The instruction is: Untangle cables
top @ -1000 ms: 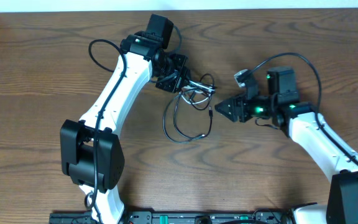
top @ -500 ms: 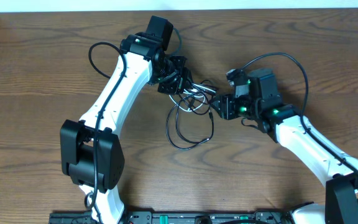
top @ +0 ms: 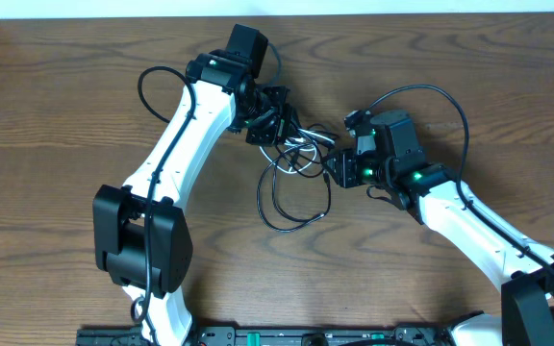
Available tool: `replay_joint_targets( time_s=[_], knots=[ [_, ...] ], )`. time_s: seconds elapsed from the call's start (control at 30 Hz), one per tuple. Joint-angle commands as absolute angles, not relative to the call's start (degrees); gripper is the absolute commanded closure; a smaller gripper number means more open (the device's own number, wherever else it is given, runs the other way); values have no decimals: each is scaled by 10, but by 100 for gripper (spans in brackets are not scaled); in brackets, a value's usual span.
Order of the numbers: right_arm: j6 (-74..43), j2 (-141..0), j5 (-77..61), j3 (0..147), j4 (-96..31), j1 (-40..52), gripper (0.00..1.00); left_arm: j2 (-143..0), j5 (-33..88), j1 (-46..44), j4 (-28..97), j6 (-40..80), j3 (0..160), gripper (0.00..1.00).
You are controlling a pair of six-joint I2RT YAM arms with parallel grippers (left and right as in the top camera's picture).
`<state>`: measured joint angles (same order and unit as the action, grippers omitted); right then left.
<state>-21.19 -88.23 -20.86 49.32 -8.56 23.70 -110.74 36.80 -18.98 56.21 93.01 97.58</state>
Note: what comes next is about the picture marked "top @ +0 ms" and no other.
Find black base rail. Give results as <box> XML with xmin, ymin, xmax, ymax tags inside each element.
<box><xmin>74</xmin><ymin>322</ymin><xmax>554</xmax><ymax>346</ymax></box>

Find white usb cable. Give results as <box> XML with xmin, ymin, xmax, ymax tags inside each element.
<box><xmin>259</xmin><ymin>127</ymin><xmax>337</xmax><ymax>175</ymax></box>

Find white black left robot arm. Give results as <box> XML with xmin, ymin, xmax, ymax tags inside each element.
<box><xmin>92</xmin><ymin>48</ymin><xmax>291</xmax><ymax>345</ymax></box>

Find black usb cable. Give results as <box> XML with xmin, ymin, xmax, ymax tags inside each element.
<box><xmin>256</xmin><ymin>123</ymin><xmax>340</xmax><ymax>235</ymax></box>

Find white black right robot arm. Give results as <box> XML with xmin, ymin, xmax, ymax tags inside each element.
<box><xmin>325</xmin><ymin>116</ymin><xmax>554</xmax><ymax>345</ymax></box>

